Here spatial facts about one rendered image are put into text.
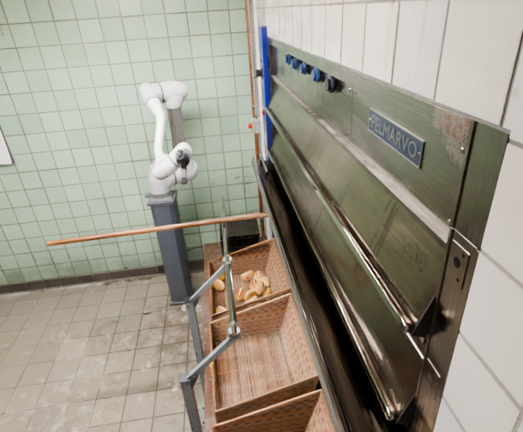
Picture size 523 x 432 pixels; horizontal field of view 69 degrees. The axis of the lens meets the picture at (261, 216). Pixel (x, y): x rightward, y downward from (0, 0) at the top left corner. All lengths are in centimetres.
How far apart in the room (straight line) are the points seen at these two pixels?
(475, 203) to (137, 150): 301
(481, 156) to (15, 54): 322
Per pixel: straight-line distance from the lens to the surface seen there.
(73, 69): 334
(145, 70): 323
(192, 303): 204
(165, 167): 242
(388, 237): 87
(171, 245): 317
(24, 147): 363
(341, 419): 98
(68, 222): 381
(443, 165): 68
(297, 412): 183
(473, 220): 61
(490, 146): 57
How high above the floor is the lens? 225
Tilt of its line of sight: 29 degrees down
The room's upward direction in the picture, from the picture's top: 4 degrees counter-clockwise
